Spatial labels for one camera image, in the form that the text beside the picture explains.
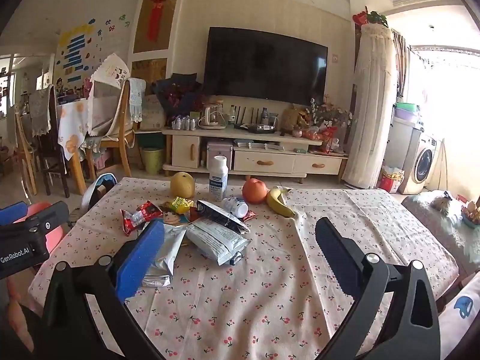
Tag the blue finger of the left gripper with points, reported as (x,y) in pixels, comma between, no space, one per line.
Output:
(11,213)

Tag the dark wooden chair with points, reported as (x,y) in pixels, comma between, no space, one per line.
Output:
(51,154)

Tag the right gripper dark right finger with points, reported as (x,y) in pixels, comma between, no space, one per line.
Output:
(343,256)

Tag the cherry print tablecloth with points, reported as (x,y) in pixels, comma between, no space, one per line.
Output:
(282,301)

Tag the silver wet wipes pack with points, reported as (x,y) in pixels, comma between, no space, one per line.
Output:
(217,242)

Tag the red instant tea sachet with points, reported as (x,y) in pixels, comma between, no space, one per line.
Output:
(144,214)

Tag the dark wrapped flower bouquet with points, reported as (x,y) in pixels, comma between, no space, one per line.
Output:
(178,95)

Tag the electric kettle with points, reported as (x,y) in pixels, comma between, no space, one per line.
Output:
(212,117)

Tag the lace covered air conditioner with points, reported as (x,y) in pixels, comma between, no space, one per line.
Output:
(375,80)

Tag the white milk bottle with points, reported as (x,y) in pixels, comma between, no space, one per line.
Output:
(218,177)

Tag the orange print dining tablecloth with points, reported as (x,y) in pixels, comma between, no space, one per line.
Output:
(73,124)

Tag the yellow snack packet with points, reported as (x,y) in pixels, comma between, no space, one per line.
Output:
(180,205)

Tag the pink storage box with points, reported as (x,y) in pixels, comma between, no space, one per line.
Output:
(220,148)

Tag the white milk carton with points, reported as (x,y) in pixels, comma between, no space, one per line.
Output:
(218,215)

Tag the yellow pear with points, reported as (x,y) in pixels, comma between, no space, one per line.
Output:
(182,185)

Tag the silver foil pouch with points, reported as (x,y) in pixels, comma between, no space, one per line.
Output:
(161,271)

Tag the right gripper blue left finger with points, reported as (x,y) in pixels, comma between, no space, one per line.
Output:
(134,258)

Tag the blue cow snack packet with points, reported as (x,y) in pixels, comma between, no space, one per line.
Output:
(174,219)

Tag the white magicday yogurt pouch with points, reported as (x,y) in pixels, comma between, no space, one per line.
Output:
(236,206)

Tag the wooden dining chair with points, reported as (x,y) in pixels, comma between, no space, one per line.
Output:
(120,135)

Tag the green waste bin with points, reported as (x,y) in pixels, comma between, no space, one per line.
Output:
(153,159)

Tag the white washing machine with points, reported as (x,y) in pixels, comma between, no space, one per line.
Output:
(419,163)

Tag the light wooden chair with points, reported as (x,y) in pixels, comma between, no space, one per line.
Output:
(25,157)

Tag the pink plastic basin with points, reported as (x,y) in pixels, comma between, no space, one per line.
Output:
(49,219)

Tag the black flat television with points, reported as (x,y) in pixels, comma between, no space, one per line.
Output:
(254,64)

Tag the red apple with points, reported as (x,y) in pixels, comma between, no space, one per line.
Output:
(254,191)

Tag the cream tv cabinet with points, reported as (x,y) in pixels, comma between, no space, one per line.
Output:
(268,155)

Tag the yellow banana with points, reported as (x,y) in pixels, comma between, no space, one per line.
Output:
(275,202)

